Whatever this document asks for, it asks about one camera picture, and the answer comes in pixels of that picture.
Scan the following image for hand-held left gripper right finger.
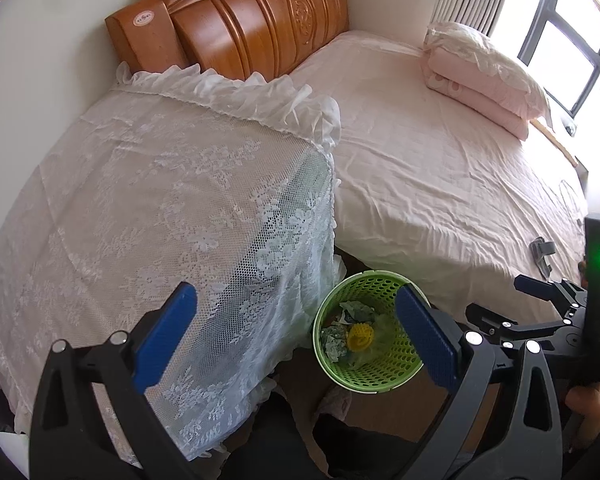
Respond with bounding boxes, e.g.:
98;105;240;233
396;284;563;480

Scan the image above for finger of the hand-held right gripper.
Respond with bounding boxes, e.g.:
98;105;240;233
467;303;564;334
514;274;589;314

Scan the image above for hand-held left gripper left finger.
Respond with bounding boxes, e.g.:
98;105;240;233
28;281;216;480

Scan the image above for yellow plastic mesh cup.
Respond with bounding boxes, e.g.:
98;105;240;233
346;322;376;351

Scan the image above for green plastic wastebasket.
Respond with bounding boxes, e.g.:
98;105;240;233
312;270;426;395

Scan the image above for green milk carton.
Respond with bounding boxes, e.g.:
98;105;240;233
338;300;377;323

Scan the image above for person's right hand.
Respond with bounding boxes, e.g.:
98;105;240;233
564;382;600;454

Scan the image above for grey plastic clip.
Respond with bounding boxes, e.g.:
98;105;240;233
528;238;556;279

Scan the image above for person's light slipper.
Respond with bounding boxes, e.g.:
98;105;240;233
314;386;354;421

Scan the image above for white lace tablecloth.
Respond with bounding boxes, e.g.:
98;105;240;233
0;62;349;467

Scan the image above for bed with pink sheet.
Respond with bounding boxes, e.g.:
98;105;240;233
286;30;590;311

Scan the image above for person's dark trouser legs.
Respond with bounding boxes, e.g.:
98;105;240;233
220;392;433;480

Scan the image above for folded pink quilt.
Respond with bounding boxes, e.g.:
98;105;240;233
420;48;531;141

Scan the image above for dark framed window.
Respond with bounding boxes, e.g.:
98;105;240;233
517;0;600;117

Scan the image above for wooden headboard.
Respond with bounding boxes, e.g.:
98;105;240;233
105;0;351;82

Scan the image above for thin wire loop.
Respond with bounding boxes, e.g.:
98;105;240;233
559;179;584;227

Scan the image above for wooden bed rail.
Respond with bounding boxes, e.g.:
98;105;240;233
529;117;581;168

